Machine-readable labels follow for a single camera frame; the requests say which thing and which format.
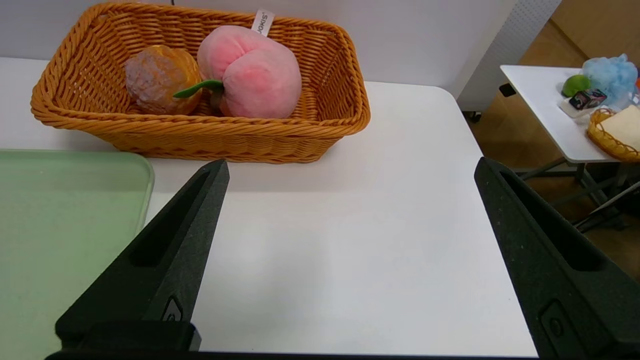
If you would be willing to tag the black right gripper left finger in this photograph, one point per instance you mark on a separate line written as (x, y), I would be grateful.
(160, 290)

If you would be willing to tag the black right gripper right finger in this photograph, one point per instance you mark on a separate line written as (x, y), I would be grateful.
(560, 300)

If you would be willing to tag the toy cream puff bread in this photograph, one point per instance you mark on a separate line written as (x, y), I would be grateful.
(155, 80)

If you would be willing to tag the pink plush peach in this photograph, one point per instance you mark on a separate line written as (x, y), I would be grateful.
(260, 75)

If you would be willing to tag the orange wicker basket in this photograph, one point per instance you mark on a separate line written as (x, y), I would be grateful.
(200, 140)

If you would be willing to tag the small yellow wicker basket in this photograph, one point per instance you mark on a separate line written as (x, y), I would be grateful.
(607, 142)

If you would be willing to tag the light green plastic tray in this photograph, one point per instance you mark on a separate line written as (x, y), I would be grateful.
(65, 240)

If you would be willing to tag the pale cream bread slice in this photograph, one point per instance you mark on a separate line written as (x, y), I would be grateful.
(625, 127)

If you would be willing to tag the small white tray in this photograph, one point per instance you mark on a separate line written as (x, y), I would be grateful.
(572, 110)

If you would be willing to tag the white side table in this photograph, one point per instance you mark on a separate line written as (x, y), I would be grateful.
(540, 110)

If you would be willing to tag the small black box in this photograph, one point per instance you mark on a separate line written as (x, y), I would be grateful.
(587, 99)

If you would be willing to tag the green round fruit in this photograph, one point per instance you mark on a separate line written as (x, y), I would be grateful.
(575, 86)

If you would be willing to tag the light blue bath pouf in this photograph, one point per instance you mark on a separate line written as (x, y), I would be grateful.
(612, 75)

